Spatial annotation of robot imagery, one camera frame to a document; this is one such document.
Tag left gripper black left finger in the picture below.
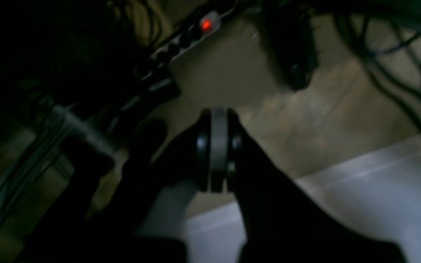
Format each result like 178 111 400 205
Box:
17 110 212 263

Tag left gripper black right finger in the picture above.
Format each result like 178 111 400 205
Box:
225 109 406 263

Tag black power strip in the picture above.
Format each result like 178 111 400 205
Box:
137 10 223 81

